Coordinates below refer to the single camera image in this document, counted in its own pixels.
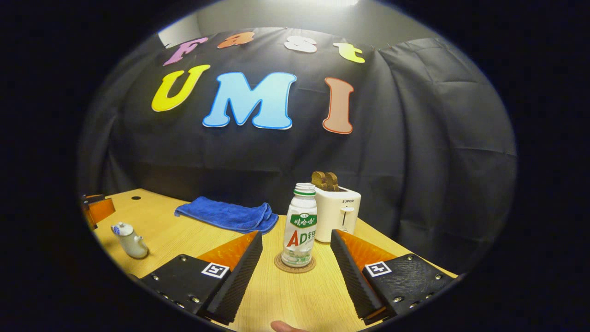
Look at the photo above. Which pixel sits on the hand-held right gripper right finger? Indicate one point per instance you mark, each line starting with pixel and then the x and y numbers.
pixel 357 281

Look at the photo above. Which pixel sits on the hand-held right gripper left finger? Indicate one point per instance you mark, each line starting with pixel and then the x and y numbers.
pixel 233 286

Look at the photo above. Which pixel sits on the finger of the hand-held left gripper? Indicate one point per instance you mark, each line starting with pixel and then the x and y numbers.
pixel 102 210
pixel 93 198

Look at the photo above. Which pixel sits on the white ceramic teacup with spout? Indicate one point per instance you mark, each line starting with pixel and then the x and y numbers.
pixel 134 245

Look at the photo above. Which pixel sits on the round brown coaster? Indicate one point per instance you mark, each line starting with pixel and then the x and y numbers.
pixel 295 270

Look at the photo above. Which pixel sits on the white water bottle green label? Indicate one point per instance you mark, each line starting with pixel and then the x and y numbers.
pixel 300 226

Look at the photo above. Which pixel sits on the cream toaster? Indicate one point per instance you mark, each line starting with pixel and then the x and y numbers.
pixel 339 214

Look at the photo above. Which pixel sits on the blue towel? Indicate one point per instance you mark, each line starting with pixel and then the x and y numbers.
pixel 226 214

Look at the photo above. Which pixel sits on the brown toast slice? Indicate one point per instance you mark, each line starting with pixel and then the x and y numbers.
pixel 332 181
pixel 319 180

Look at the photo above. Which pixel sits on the black backdrop cloth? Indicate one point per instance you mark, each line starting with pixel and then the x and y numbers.
pixel 415 152

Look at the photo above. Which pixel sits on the ceiling light panel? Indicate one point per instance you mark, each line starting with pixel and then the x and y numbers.
pixel 341 2

